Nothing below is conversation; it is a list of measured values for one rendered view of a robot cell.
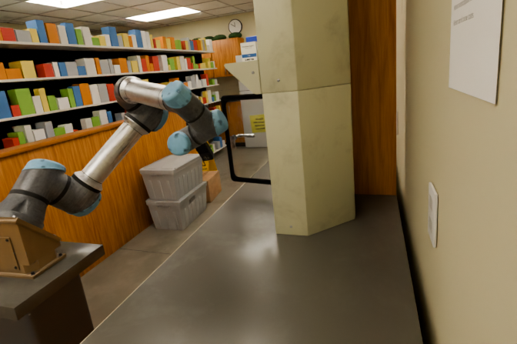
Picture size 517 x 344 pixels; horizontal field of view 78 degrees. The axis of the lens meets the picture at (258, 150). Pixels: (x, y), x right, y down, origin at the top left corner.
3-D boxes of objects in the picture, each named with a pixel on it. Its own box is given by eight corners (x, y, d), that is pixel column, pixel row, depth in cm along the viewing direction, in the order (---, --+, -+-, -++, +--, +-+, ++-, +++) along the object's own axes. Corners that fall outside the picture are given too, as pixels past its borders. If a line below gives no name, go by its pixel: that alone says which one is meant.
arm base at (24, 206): (-26, 215, 96) (-8, 186, 102) (14, 233, 109) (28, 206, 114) (14, 217, 93) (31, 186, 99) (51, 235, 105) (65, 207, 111)
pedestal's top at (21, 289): (-60, 305, 96) (-65, 294, 95) (38, 248, 125) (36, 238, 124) (18, 321, 86) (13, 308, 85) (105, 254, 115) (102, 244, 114)
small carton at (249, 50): (260, 61, 108) (258, 41, 106) (257, 61, 103) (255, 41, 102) (245, 62, 109) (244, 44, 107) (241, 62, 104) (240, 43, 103)
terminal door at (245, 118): (290, 186, 136) (282, 91, 127) (231, 181, 151) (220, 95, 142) (291, 185, 137) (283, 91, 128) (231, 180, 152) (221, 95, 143)
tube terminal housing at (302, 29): (357, 198, 130) (350, -9, 112) (352, 239, 100) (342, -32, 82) (296, 196, 138) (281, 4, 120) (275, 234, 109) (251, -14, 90)
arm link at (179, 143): (195, 149, 98) (173, 161, 100) (206, 141, 109) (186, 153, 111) (181, 127, 97) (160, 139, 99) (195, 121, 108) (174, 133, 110)
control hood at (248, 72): (287, 85, 127) (285, 59, 125) (261, 94, 98) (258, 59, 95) (259, 88, 131) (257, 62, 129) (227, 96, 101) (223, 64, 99)
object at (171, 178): (208, 181, 366) (204, 152, 358) (178, 202, 311) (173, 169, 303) (176, 180, 380) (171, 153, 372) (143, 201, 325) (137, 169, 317)
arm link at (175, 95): (115, 65, 120) (190, 74, 88) (136, 84, 128) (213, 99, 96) (95, 88, 117) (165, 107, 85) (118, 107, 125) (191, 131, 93)
